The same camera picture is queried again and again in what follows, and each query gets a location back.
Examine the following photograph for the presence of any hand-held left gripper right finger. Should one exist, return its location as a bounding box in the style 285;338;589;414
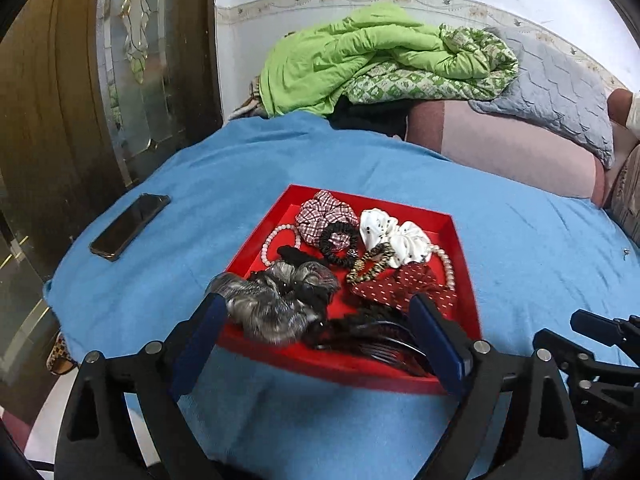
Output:
409;292;586;480

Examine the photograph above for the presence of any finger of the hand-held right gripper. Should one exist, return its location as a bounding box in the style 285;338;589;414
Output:
570;309;640;348
532;329;640;448

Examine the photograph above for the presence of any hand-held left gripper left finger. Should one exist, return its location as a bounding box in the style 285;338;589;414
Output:
55;290;231;480

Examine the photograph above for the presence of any red dotted bow scrunchie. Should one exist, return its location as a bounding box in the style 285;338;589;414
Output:
349;262;458;318

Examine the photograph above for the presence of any white pearl bracelet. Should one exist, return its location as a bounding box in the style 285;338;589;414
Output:
425;242;457;291

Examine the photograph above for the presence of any grey furry scrunchie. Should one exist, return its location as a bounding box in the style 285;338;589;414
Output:
207;260;341;345

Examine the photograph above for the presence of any red tray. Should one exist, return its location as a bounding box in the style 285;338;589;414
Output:
216;184;483;396

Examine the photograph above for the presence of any leopard print scrunchie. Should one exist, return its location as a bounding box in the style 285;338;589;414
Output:
346;242;396;283

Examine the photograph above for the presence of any pink bead bracelet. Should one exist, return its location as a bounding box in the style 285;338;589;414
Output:
261;224;302;267

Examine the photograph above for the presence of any large black scrunchie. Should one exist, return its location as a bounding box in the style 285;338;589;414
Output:
276;245;341;311

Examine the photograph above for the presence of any small black scrunchie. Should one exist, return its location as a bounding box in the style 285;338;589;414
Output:
320;220;358;267

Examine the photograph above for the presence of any dark translucent hair claw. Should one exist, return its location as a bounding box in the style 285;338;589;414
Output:
350;320;436;378

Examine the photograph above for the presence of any white dotted scrunchie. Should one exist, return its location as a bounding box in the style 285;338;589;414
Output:
359;208;432;268

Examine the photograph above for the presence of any blue blanket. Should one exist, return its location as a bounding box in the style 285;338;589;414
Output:
42;110;640;480

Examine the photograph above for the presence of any black smartphone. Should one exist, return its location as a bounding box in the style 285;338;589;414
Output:
89;193;172;262

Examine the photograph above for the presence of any patterned brown cloth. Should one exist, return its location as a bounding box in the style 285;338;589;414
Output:
602;142;640;248

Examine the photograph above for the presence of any leopard print shoe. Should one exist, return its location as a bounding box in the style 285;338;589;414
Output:
46;332;78;376

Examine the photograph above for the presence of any red checked scrunchie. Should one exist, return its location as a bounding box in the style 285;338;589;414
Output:
295;189;361;247

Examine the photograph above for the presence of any pink sofa cushion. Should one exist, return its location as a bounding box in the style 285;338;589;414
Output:
405;100;608;206

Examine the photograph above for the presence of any black cloth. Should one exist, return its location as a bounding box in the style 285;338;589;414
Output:
327;95;416;141

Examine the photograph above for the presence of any grey quilted pillow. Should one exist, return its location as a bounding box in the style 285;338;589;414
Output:
467;25;618;171

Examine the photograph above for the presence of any beige cloth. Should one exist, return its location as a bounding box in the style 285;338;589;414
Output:
227;75;266;123

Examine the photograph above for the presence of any wooden door with glass panel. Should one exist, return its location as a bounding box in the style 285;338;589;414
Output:
0;0;223;411

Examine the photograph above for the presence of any green quilt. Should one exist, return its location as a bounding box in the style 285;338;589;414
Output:
259;2;519;118

